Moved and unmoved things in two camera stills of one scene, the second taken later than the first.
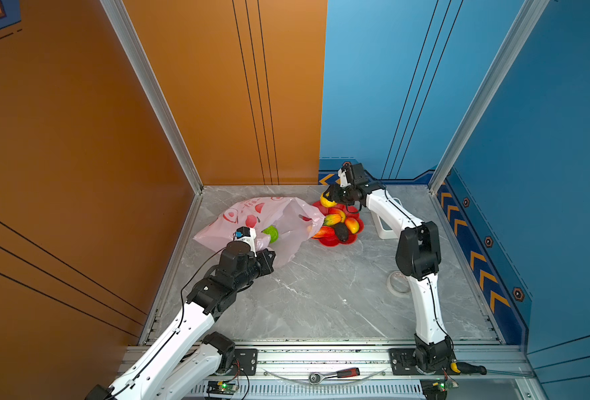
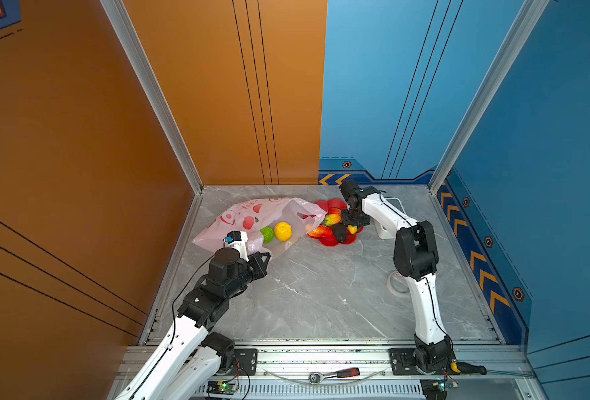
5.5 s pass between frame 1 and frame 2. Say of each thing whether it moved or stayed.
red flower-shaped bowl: stayed
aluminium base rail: stayed
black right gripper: moved
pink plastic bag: stayed
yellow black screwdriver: stayed
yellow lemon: moved
